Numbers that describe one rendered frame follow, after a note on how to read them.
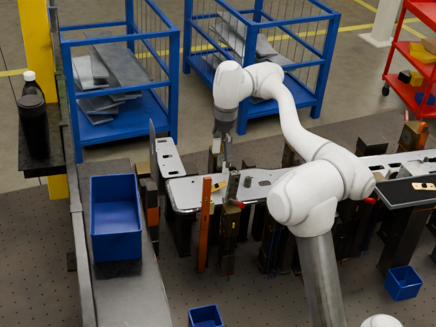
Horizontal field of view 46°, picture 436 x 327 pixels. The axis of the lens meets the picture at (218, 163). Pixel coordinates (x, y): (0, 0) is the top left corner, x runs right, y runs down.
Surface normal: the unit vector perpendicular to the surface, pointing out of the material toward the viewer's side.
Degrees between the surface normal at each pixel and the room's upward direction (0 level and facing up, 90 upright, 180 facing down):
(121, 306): 0
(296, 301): 0
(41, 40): 90
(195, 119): 0
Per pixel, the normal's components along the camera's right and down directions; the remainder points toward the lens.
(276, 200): -0.82, 0.22
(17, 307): 0.07, -0.80
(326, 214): 0.54, 0.20
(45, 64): 0.29, 0.59
